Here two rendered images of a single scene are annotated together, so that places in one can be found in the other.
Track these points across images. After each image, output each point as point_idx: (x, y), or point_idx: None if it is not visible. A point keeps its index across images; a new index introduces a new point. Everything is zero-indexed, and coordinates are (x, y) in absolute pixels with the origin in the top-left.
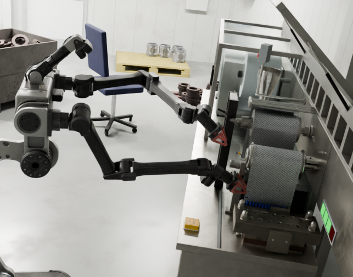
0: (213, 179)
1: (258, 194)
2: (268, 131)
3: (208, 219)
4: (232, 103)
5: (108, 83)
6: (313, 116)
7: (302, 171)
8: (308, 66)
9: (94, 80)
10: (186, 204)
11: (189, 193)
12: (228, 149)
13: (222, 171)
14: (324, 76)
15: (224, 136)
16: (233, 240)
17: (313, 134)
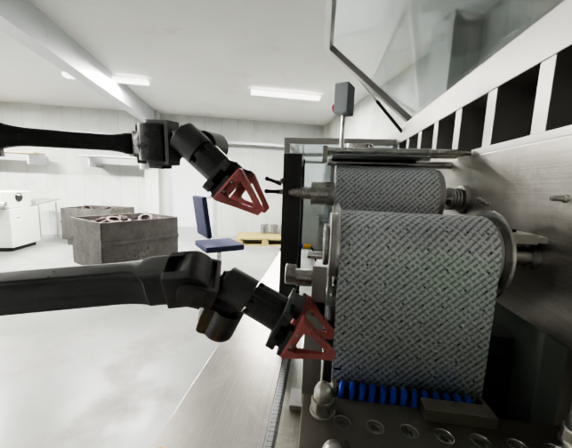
0: (229, 317)
1: (373, 356)
2: (370, 197)
3: (236, 444)
4: (290, 159)
5: (39, 134)
6: (458, 169)
7: (510, 268)
8: (413, 133)
9: None
10: (196, 391)
11: (217, 358)
12: (295, 258)
13: (249, 289)
14: (471, 77)
15: (249, 183)
16: None
17: (478, 195)
